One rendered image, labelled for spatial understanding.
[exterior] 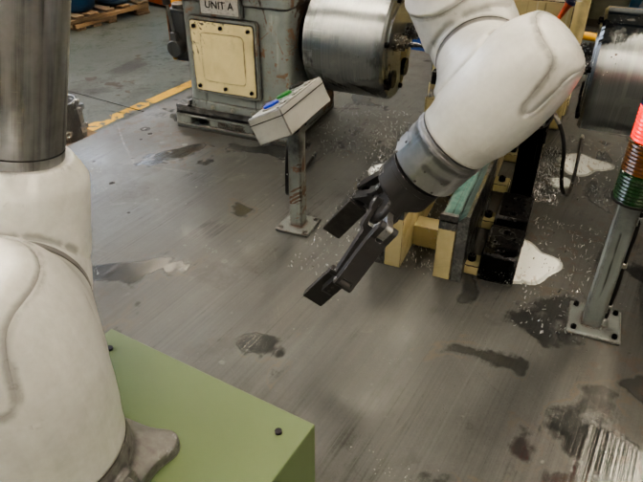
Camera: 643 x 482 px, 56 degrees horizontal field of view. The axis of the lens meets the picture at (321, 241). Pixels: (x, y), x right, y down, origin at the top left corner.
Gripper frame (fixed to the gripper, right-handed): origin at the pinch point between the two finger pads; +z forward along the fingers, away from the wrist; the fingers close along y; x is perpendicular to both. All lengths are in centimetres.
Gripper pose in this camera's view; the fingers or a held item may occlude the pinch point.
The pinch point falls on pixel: (326, 259)
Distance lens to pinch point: 84.5
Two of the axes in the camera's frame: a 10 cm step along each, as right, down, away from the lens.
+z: -5.4, 5.4, 6.4
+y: -1.9, 6.6, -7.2
